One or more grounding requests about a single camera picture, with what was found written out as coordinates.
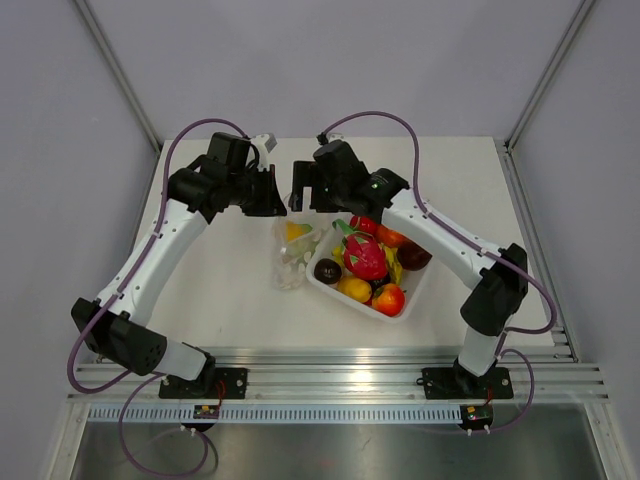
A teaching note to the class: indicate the orange pumpkin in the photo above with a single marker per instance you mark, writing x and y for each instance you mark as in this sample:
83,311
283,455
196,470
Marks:
389,237

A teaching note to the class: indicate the pink dragon fruit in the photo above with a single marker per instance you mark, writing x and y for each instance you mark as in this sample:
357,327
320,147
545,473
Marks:
360,252

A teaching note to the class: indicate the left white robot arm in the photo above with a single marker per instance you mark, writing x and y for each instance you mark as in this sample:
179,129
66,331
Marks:
115,324

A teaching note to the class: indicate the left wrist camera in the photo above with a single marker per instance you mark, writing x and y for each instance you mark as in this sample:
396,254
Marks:
265,144

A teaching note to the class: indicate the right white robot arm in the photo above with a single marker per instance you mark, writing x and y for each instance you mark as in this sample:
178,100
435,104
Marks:
496,277

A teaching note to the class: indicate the red tomato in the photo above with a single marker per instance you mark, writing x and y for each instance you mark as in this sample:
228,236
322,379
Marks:
363,224

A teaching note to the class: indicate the left aluminium frame post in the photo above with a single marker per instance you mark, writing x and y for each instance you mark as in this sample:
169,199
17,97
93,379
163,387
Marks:
99,37

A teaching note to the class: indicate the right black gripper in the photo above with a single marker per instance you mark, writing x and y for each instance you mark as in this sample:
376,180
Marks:
308,174

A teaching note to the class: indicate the white slotted cable duct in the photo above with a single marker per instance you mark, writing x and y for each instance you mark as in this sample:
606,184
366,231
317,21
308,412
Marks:
278,414

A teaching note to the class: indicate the clear zip top bag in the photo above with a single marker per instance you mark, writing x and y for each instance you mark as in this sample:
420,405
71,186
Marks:
289,273

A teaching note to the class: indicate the black mount plate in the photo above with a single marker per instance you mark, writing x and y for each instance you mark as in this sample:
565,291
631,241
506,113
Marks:
221,383
449,383

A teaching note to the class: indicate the right black mount plate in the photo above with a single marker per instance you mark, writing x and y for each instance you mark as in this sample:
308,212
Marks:
449,383

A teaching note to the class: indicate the dark red plum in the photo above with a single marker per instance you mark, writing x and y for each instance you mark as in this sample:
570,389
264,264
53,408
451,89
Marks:
412,257

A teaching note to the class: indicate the red orange persimmon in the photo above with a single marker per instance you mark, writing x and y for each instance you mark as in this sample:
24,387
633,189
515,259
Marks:
389,300

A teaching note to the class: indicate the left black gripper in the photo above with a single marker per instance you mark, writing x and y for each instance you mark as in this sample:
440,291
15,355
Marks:
271,204

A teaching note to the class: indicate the left black mount plate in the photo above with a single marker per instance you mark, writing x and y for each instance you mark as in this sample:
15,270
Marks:
221,383

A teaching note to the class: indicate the dark purple mangosteen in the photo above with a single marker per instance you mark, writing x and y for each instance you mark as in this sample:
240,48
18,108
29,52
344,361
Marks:
327,271

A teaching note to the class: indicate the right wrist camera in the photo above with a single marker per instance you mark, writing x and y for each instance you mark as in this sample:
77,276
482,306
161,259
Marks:
332,136

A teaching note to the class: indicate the green cabbage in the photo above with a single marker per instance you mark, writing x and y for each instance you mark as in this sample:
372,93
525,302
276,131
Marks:
300,247

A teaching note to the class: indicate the white plastic basket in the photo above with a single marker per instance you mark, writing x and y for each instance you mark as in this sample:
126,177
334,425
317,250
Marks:
413,282

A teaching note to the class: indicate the yellow lemon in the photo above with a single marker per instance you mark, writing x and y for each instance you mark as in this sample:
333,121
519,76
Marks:
355,288

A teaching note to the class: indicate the yellow mango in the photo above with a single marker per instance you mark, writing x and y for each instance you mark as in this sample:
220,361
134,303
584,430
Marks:
293,231

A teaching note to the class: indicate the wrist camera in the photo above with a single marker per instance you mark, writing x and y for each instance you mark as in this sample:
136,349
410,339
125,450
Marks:
332,136
265,144

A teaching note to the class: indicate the aluminium frame post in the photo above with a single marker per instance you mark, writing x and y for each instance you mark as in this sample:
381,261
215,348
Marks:
551,69
99,37

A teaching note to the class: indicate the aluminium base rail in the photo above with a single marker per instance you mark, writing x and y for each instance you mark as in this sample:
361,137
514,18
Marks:
388,375

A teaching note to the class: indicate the right aluminium frame post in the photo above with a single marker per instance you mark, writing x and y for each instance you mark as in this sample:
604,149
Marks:
551,69

